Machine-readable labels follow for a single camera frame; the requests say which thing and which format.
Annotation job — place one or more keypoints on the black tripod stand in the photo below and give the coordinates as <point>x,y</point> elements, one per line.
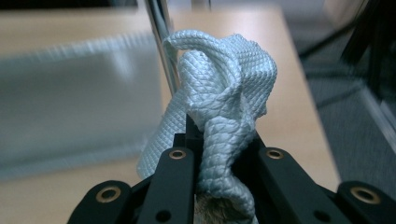
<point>364,37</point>

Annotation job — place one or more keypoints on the aluminium floor rail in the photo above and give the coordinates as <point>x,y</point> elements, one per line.
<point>383,118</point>

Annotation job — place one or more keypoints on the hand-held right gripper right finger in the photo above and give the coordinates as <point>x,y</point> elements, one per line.
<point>286,193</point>

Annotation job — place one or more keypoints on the silver two-tier metal rack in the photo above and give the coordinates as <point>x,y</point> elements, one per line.
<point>62,109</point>

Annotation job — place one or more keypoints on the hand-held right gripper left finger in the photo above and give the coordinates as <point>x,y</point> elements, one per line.
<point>174,186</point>

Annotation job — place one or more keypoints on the light blue cloth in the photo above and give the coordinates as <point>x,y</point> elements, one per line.
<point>218,93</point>

